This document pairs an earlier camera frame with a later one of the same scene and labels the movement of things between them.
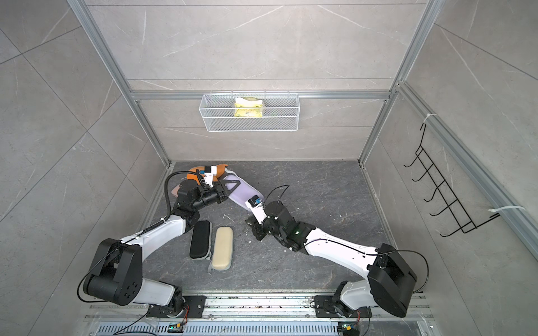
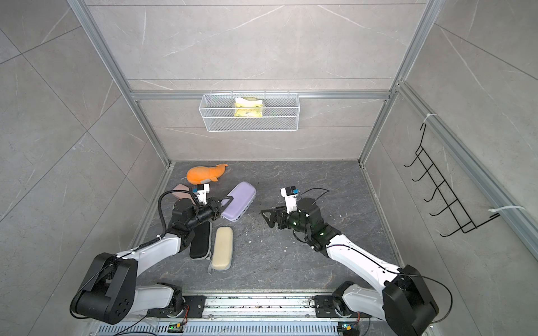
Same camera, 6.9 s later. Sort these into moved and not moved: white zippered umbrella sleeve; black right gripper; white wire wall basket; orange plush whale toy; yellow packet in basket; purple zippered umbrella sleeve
Moved: purple zippered umbrella sleeve; black right gripper
Not moved: orange plush whale toy; white zippered umbrella sleeve; yellow packet in basket; white wire wall basket
